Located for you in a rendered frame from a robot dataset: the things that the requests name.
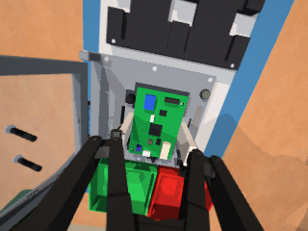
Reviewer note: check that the green circuit board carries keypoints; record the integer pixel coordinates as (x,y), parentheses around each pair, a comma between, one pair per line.
(156,122)

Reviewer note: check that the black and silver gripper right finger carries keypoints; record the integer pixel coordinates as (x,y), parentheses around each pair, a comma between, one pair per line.
(232,209)

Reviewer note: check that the red open-top bin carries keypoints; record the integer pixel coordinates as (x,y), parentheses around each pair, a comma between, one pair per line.
(168,196)

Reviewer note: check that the green bin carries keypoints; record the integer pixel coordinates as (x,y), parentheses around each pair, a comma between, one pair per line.
(140,185)

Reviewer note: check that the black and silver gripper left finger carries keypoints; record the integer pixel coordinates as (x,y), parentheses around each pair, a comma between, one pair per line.
(58,207)

